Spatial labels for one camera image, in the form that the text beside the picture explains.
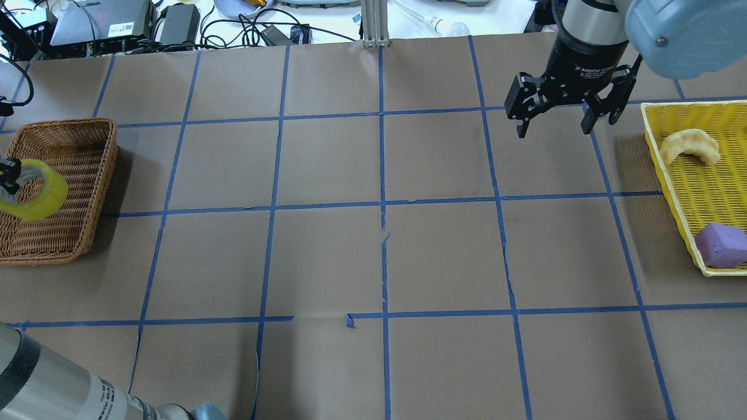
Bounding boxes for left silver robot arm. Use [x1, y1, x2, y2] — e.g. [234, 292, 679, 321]
[1, 156, 225, 419]

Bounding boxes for purple sponge block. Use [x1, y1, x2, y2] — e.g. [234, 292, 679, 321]
[694, 222, 746, 269]

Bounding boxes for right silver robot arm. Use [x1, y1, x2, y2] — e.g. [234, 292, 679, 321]
[504, 1, 746, 138]

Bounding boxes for black electronics box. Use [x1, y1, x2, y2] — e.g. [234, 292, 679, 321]
[49, 1, 156, 58]

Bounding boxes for brown wicker basket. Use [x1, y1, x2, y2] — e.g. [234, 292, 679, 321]
[1, 118, 119, 266]

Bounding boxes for black power adapter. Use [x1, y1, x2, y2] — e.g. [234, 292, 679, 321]
[157, 3, 200, 51]

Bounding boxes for light bulb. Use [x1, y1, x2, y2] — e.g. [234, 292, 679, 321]
[409, 9, 470, 37]

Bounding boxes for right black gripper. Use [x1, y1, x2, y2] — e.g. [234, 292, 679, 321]
[504, 32, 643, 139]

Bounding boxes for yellow plastic basket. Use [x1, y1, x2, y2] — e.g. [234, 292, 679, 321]
[640, 99, 746, 277]

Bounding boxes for toy croissant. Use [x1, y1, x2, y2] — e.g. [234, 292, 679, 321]
[659, 128, 721, 165]

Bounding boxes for aluminium frame post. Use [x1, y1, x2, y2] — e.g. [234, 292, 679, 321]
[360, 0, 390, 48]

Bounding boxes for grey bowl with item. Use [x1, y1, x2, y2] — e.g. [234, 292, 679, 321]
[213, 0, 275, 20]

